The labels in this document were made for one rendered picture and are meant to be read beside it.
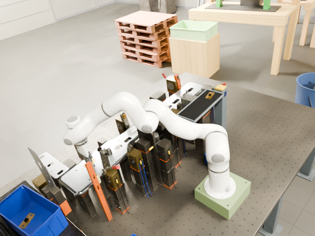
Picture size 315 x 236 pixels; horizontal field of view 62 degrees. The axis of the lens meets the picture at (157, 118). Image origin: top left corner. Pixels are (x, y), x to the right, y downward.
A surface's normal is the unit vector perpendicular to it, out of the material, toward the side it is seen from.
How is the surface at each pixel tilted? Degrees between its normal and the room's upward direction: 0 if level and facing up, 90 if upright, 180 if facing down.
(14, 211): 90
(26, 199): 90
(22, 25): 90
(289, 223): 0
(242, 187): 3
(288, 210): 0
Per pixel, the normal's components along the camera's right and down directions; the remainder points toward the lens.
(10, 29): 0.71, 0.33
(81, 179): -0.13, -0.81
